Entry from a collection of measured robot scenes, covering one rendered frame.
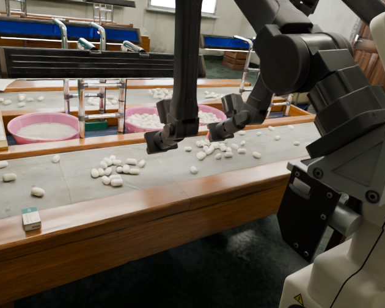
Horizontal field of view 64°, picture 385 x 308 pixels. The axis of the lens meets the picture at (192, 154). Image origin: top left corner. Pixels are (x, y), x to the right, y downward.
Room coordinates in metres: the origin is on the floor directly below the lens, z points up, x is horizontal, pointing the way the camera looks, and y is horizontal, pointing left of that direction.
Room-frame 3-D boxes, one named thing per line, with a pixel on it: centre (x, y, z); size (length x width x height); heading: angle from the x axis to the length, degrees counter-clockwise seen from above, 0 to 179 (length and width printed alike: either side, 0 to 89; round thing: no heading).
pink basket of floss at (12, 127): (1.07, 0.57, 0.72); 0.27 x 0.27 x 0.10
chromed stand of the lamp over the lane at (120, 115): (1.01, 0.31, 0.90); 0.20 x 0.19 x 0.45; 126
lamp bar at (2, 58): (0.94, 0.27, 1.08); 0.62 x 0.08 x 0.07; 126
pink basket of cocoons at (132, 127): (1.33, 0.22, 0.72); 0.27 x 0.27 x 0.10
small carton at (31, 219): (0.55, 0.35, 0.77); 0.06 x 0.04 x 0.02; 36
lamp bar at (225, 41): (1.97, -0.18, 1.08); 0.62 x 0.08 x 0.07; 126
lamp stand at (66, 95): (1.33, 0.55, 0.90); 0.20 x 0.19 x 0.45; 126
